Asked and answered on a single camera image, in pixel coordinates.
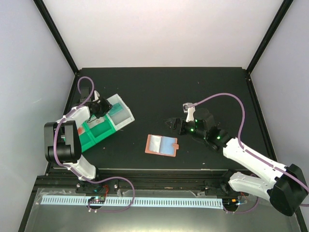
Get pink leather card holder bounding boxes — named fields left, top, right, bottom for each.
left=145, top=134, right=179, bottom=157

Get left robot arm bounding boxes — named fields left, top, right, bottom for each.
left=44, top=87, right=112, bottom=193

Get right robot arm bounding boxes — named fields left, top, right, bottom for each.
left=168, top=109, right=309, bottom=216

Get grey card in bin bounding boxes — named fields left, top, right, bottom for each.
left=86, top=116, right=105, bottom=129

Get red circle card in bin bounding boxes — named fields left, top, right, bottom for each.
left=78, top=127, right=85, bottom=136

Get white plastic bin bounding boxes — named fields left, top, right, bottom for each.
left=107, top=94, right=135, bottom=131

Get green plastic bin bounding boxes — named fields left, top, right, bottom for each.
left=79, top=116, right=116, bottom=152

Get small circuit board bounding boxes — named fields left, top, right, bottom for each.
left=88, top=196, right=105, bottom=204

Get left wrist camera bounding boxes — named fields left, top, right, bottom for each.
left=92, top=90, right=100, bottom=102

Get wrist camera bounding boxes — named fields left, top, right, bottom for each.
left=92, top=90, right=100, bottom=102
left=183, top=102, right=196, bottom=122

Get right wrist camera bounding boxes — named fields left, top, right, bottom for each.
left=183, top=102, right=196, bottom=122

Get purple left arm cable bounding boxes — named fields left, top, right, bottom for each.
left=53, top=76, right=136, bottom=213

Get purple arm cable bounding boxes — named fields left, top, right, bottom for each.
left=53, top=76, right=136, bottom=213
left=190, top=93, right=309, bottom=207

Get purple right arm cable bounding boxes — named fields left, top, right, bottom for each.
left=190, top=93, right=309, bottom=207

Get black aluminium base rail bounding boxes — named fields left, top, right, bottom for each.
left=33, top=169, right=239, bottom=197

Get white slotted cable duct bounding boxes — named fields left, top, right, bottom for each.
left=41, top=195, right=223, bottom=209

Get right black frame post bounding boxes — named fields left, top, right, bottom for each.
left=246, top=0, right=293, bottom=74

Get black frame post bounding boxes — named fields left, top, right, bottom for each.
left=246, top=0, right=293, bottom=74
left=33, top=0, right=79, bottom=74

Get left black frame post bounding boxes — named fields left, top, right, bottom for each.
left=33, top=0, right=79, bottom=74

